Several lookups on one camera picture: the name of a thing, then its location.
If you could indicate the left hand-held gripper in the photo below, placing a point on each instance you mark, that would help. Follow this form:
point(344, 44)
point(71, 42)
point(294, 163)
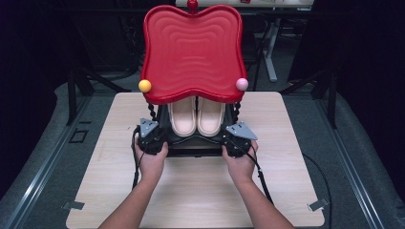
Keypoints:
point(152, 140)

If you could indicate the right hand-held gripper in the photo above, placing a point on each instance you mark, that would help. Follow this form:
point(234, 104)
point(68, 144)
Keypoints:
point(238, 144)

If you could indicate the cream clog shoe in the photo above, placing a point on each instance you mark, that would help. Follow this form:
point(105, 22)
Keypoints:
point(183, 119)
point(210, 119)

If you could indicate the red and black shoe rack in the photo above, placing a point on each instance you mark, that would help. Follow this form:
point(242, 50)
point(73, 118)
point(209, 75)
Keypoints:
point(191, 51)

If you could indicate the person's right hand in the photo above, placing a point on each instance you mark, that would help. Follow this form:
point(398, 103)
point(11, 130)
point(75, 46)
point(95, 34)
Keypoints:
point(241, 168)

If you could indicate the person's left hand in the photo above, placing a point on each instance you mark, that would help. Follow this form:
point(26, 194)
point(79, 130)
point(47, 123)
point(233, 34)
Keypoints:
point(151, 167)

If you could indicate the black metal stand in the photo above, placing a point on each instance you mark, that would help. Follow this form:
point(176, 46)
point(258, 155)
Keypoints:
point(72, 95)
point(331, 95)

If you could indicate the aluminium floor rail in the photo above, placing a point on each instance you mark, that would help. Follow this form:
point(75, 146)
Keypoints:
point(353, 178)
point(41, 165)

